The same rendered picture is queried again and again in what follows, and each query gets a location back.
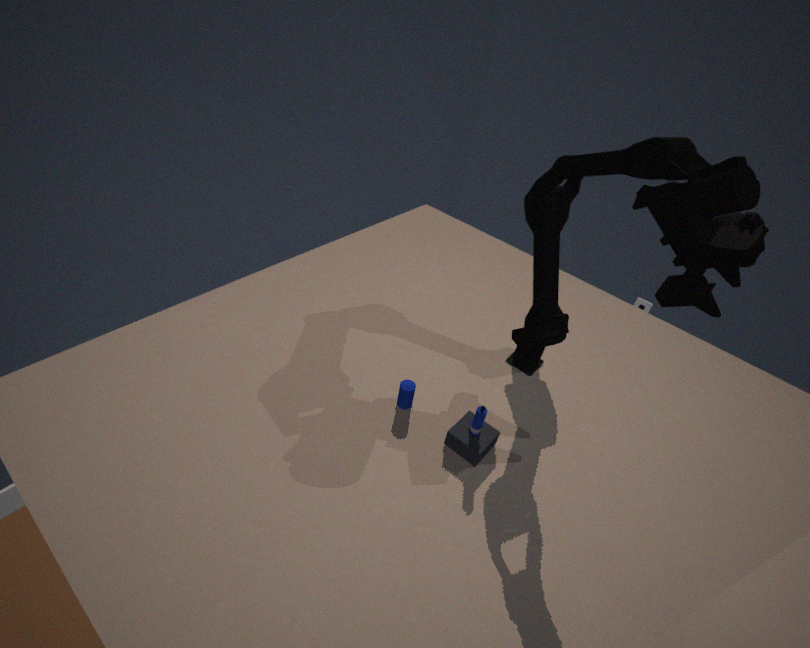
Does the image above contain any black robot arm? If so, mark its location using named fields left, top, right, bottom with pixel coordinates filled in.
left=506, top=137, right=769, bottom=376

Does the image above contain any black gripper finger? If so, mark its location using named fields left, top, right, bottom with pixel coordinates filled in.
left=714, top=260, right=741, bottom=288
left=694, top=283, right=721, bottom=317

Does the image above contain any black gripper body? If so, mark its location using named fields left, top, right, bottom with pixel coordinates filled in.
left=655, top=213, right=744, bottom=307

